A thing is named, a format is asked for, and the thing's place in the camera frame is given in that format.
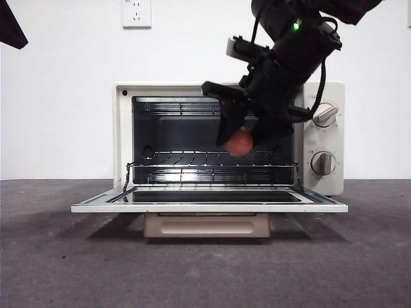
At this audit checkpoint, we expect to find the oven door with beige handle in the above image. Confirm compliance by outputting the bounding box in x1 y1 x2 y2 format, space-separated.
71 162 349 238

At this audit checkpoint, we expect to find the beige temperature dial knob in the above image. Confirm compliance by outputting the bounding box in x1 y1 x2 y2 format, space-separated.
313 102 338 128

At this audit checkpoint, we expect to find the beige timer dial knob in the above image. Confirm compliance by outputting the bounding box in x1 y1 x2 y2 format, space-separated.
310 151 337 176

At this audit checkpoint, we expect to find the cream toaster oven housing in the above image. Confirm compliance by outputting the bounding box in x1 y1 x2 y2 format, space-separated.
114 80 346 197

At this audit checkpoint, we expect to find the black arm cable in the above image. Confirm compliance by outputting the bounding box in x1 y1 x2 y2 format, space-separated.
310 59 328 121
250 0 269 42

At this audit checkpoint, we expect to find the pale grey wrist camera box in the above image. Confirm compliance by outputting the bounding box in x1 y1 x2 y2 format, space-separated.
225 37 239 59

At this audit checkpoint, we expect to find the white wall socket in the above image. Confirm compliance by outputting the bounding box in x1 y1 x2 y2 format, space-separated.
121 0 152 30

